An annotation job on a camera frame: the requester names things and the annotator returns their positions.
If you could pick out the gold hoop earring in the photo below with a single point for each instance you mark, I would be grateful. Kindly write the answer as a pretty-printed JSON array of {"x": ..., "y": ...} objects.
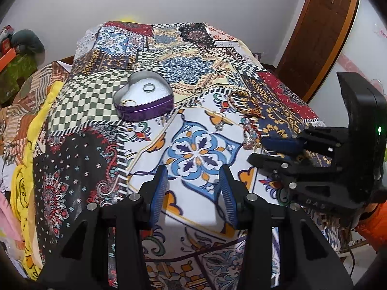
[{"x": 127, "y": 102}]

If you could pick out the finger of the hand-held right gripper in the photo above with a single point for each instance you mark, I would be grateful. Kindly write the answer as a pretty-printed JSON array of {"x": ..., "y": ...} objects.
[
  {"x": 279, "y": 145},
  {"x": 273, "y": 164}
]

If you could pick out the colourful patterned tablecloth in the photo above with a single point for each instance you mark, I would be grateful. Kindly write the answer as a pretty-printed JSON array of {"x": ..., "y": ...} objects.
[{"x": 193, "y": 120}]

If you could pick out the brown wooden door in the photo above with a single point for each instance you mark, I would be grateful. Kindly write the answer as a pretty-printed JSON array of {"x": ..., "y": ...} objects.
[{"x": 314, "y": 36}]

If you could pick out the purple heart-shaped tin box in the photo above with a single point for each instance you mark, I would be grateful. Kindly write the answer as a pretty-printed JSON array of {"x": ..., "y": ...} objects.
[{"x": 145, "y": 108}]

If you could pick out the green patterned bag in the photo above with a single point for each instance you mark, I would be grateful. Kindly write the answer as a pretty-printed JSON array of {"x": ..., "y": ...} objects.
[{"x": 15, "y": 75}]

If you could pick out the silver red charm jewellery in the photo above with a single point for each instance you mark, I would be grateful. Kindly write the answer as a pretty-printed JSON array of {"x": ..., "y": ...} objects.
[{"x": 251, "y": 136}]

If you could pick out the grey-green cushion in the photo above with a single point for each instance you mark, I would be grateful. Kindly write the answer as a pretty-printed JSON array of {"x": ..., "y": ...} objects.
[{"x": 28, "y": 42}]

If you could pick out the striped brown cloth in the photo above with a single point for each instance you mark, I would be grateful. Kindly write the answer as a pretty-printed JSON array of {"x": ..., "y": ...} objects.
[{"x": 22, "y": 105}]

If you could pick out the yellow cloth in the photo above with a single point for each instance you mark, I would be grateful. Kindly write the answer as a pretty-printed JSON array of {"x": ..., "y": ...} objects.
[{"x": 25, "y": 169}]

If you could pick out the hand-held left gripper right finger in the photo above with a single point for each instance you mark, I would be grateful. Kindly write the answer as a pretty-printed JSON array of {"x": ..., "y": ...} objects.
[{"x": 226, "y": 194}]

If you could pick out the orange box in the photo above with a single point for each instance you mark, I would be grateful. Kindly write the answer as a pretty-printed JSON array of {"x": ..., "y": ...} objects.
[{"x": 6, "y": 59}]

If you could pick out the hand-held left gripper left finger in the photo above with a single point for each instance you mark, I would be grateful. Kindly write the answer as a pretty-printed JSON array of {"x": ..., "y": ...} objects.
[{"x": 159, "y": 194}]

